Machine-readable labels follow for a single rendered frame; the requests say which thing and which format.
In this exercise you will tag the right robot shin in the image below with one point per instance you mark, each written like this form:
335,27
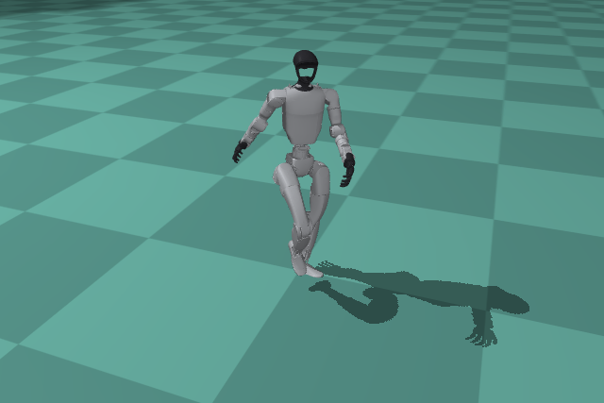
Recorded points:
299,243

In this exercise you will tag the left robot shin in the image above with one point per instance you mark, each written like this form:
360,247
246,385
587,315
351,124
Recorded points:
307,251

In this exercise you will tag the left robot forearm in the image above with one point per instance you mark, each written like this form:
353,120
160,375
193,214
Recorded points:
343,145

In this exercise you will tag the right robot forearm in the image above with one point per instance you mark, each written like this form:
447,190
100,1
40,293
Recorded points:
250,134

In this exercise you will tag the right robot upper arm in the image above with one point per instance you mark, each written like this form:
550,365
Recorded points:
275,99

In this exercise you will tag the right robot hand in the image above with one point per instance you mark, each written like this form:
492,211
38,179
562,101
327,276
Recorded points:
238,150

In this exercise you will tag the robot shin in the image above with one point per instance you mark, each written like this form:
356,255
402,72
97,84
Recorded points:
307,251
299,243

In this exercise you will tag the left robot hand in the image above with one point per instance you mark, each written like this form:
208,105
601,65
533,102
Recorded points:
349,164

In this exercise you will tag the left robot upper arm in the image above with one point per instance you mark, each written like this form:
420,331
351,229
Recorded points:
334,113

